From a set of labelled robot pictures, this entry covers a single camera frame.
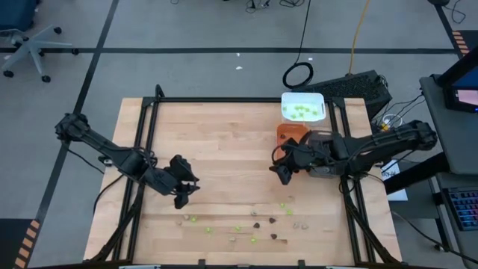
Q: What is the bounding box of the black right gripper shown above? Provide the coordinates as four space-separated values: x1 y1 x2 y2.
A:
269 137 339 186

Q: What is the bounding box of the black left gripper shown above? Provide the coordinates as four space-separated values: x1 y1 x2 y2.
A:
149 154 201 210

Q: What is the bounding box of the orange plastic bin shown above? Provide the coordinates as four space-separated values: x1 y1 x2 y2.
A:
276 123 310 150

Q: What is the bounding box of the dark grey plastic bin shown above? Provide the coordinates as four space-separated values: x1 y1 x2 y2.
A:
305 129 347 179

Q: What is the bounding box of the white plastic bin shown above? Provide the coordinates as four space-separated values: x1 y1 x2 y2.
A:
280 92 327 126

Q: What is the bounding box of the black computer tower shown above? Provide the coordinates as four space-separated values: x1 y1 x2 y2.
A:
292 69 393 120

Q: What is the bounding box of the white paper sheet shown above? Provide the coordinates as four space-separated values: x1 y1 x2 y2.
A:
380 159 409 202

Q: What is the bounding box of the black desk leg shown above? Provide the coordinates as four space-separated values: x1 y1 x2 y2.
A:
383 152 451 195

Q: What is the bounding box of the grey desk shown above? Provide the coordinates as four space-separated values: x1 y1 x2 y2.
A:
418 73 478 176

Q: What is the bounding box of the grey keyboard shelf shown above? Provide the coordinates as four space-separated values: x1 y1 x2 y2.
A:
429 172 478 269

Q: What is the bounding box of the backlit keyboard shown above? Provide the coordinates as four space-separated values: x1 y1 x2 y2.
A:
442 185 478 232

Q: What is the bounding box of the black monitor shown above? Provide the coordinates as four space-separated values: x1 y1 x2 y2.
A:
435 46 478 114

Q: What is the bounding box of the grey office chair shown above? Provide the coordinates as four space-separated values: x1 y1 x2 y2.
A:
0 25 80 84

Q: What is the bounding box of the blue upholstered seat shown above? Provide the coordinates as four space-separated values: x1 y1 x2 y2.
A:
0 0 41 33

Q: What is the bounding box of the black coiled floor cable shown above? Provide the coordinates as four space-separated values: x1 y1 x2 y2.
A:
282 0 314 90

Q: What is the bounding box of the white coiled cable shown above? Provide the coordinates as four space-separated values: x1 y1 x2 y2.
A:
376 113 404 130

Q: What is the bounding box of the yellow cable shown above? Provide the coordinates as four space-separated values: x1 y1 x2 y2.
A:
347 0 371 75

